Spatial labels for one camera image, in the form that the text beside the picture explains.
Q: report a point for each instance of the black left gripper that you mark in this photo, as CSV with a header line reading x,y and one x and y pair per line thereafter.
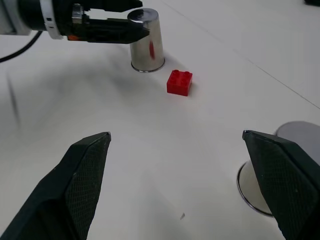
x,y
96,31

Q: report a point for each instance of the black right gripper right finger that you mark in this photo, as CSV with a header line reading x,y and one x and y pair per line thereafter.
x,y
287,180

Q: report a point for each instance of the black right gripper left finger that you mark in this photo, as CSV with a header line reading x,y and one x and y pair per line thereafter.
x,y
62,185

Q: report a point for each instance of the shiny steel cup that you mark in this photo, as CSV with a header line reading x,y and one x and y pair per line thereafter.
x,y
250,187
147,47

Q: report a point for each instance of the small red toy brick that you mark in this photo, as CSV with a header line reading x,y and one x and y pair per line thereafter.
x,y
178,83

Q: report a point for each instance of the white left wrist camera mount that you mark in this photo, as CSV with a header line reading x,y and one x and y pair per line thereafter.
x,y
51,22

